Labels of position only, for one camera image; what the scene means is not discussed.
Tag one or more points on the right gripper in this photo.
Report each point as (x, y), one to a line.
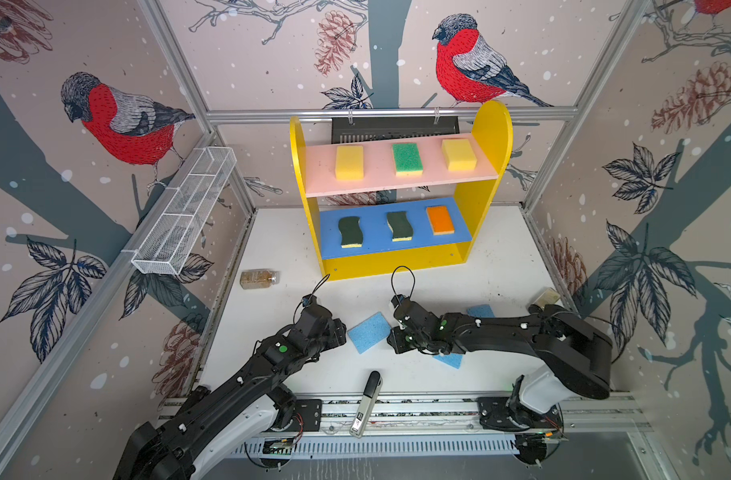
(394, 342)

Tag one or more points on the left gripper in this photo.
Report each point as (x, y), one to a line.
(337, 332)

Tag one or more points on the light blue sponge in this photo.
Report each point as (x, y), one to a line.
(481, 311)
(451, 360)
(369, 332)

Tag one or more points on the dark green wavy sponge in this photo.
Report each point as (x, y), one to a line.
(401, 229)
(350, 231)

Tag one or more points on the orange sponge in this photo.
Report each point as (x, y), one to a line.
(440, 220)

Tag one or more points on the green yellow sponge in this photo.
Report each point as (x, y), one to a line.
(407, 159)

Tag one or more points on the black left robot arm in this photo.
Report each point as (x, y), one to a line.
(211, 424)

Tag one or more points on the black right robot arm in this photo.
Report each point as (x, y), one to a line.
(577, 356)

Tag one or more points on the blue lower shelf board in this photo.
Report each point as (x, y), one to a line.
(377, 235)

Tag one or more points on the pink upper shelf board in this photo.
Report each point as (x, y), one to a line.
(318, 172)

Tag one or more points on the black silver handheld tool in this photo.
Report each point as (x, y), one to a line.
(366, 404)

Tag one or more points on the seasoning jar left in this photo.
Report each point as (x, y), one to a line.
(258, 278)

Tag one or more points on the seasoning jar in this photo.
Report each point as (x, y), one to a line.
(258, 278)
(549, 296)

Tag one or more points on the seasoning jar right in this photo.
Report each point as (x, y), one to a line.
(549, 296)

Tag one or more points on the black vent panel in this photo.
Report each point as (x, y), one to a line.
(390, 128)

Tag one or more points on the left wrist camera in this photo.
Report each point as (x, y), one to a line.
(308, 300)

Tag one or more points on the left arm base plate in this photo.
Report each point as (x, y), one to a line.
(301, 415)

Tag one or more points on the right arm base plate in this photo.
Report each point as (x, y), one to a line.
(500, 414)

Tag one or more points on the perforated aluminium rail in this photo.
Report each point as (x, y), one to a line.
(325, 448)

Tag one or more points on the white wire mesh basket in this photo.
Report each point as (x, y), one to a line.
(174, 234)

